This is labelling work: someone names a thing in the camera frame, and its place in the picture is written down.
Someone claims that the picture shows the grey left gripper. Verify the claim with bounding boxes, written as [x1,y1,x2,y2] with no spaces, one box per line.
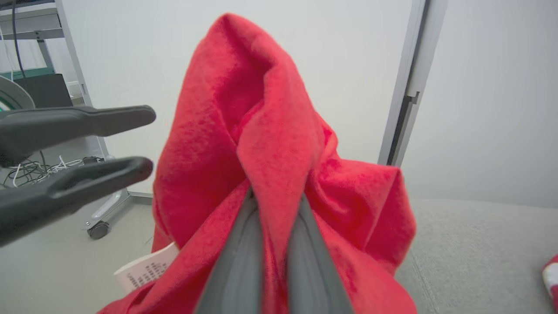
[0,75,157,247]

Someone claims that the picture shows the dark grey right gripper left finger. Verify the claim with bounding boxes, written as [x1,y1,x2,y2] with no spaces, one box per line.
[194,188,265,314]

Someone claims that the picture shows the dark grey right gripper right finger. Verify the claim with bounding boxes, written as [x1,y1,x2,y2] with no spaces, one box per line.
[286,193,354,314]

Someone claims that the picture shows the grey fabric sofa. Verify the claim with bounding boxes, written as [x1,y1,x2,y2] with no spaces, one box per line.
[395,198,558,314]

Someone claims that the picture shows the red and white object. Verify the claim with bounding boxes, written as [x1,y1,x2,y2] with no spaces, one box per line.
[542,254,558,311]

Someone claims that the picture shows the grey partition foot with caster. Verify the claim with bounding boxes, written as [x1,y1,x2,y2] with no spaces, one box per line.
[85,188,154,239]

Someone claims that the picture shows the black box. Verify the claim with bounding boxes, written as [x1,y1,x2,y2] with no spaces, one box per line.
[24,73,74,108]

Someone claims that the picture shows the tangled cable bundle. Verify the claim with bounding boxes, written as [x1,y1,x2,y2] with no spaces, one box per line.
[0,154,106,189]

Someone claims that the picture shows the black hanging cable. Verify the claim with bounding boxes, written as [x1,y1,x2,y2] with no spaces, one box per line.
[12,0,27,80]

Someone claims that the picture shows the grey desk frame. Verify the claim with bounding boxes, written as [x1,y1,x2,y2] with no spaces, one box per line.
[0,0,66,75]

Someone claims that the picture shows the white partition panel grey frame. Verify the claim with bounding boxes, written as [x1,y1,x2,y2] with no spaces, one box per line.
[54,0,449,205]

